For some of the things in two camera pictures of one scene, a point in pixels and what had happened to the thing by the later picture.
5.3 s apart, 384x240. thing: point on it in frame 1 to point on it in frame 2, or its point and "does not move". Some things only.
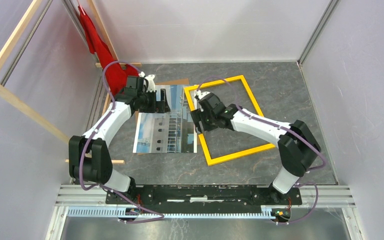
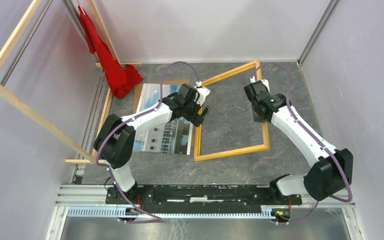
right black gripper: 198,114 to 259,120
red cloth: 117,76 does not move
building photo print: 174,132 does not move
